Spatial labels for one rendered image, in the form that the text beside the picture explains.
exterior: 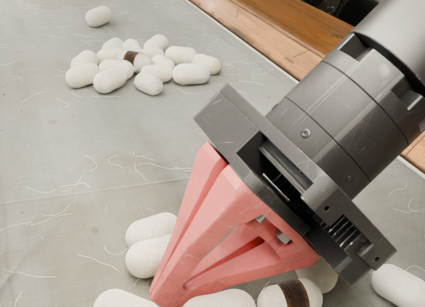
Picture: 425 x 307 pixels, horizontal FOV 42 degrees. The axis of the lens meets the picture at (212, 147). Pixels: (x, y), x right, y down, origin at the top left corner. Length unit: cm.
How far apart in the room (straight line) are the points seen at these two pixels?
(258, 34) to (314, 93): 41
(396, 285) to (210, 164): 12
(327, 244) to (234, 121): 7
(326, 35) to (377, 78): 39
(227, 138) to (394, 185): 19
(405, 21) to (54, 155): 28
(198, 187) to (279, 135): 5
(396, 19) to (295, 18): 43
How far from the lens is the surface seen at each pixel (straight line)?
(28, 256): 34
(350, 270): 25
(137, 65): 56
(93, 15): 71
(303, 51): 59
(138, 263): 30
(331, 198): 22
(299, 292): 28
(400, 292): 31
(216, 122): 27
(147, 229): 32
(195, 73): 53
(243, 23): 70
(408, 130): 26
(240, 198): 23
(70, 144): 45
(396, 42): 25
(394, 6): 27
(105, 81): 52
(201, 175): 26
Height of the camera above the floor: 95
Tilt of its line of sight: 29 degrees down
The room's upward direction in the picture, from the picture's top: 2 degrees clockwise
